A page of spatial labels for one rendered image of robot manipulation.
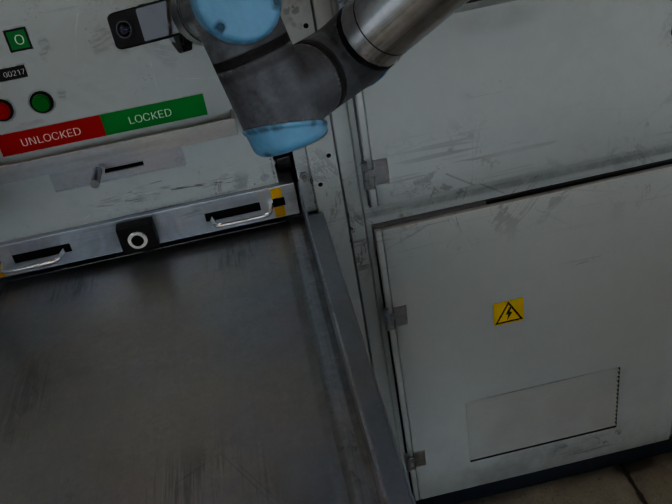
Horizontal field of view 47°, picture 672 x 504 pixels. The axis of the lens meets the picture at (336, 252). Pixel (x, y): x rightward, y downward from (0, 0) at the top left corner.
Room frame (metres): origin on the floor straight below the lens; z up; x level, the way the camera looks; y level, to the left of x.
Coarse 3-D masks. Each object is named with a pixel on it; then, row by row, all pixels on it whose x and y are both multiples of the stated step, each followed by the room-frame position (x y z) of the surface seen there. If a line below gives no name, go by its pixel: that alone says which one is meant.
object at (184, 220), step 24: (240, 192) 1.14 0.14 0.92; (288, 192) 1.14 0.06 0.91; (144, 216) 1.12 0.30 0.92; (168, 216) 1.12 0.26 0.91; (192, 216) 1.13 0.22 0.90; (216, 216) 1.13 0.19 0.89; (240, 216) 1.13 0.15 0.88; (24, 240) 1.11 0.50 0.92; (48, 240) 1.11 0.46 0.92; (72, 240) 1.11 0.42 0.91; (96, 240) 1.12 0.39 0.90; (168, 240) 1.12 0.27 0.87; (24, 264) 1.11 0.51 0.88
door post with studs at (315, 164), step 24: (288, 0) 1.16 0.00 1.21; (288, 24) 1.16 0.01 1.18; (312, 24) 1.17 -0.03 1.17; (312, 144) 1.16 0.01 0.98; (312, 168) 1.16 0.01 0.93; (336, 168) 1.17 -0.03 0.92; (312, 192) 1.17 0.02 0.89; (336, 192) 1.16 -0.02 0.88; (336, 216) 1.16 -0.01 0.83; (336, 240) 1.16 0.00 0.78; (360, 312) 1.17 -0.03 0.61
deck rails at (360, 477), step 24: (312, 240) 0.96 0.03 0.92; (312, 264) 1.00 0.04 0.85; (0, 288) 1.10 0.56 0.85; (312, 288) 0.93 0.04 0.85; (312, 312) 0.88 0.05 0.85; (312, 336) 0.82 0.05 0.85; (336, 336) 0.80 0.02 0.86; (336, 360) 0.76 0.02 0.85; (336, 384) 0.72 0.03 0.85; (336, 408) 0.68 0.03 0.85; (360, 408) 0.60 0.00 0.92; (336, 432) 0.64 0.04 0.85; (360, 432) 0.63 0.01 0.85; (360, 456) 0.60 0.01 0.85; (360, 480) 0.56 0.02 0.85
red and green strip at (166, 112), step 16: (192, 96) 1.14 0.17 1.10; (112, 112) 1.13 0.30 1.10; (128, 112) 1.13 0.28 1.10; (144, 112) 1.14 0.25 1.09; (160, 112) 1.14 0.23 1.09; (176, 112) 1.14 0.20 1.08; (192, 112) 1.14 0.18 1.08; (48, 128) 1.13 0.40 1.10; (64, 128) 1.13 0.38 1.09; (80, 128) 1.13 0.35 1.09; (96, 128) 1.13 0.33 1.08; (112, 128) 1.13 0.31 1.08; (128, 128) 1.13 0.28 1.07; (0, 144) 1.12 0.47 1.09; (16, 144) 1.12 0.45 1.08; (32, 144) 1.12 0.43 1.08; (48, 144) 1.13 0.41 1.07
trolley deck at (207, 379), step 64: (128, 256) 1.13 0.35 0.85; (192, 256) 1.09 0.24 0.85; (256, 256) 1.06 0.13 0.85; (320, 256) 1.02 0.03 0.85; (0, 320) 1.01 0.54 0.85; (64, 320) 0.97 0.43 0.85; (128, 320) 0.94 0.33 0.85; (192, 320) 0.91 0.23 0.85; (256, 320) 0.89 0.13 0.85; (0, 384) 0.85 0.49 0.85; (64, 384) 0.82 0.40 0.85; (128, 384) 0.80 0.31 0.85; (192, 384) 0.77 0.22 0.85; (256, 384) 0.75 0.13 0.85; (320, 384) 0.73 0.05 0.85; (0, 448) 0.72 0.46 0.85; (64, 448) 0.70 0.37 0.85; (128, 448) 0.68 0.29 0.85; (192, 448) 0.66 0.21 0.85; (256, 448) 0.64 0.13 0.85; (320, 448) 0.62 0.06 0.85; (384, 448) 0.61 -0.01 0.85
